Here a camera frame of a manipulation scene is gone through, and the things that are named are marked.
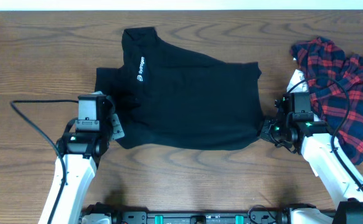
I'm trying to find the black polo shirt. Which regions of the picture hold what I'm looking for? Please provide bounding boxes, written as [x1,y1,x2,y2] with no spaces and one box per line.
[95,27,263,151]

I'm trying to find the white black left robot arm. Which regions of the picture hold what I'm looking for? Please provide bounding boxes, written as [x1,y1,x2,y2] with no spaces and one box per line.
[39,91,125,223]

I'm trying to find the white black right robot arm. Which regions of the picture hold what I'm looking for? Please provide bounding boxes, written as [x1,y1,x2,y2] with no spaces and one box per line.
[258,118,363,223]

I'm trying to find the red navy plaid shirt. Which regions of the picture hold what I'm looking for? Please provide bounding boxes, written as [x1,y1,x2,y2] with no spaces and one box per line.
[290,37,363,165]

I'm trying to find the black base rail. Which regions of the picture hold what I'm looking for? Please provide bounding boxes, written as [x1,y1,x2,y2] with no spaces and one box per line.
[78,203,336,224]

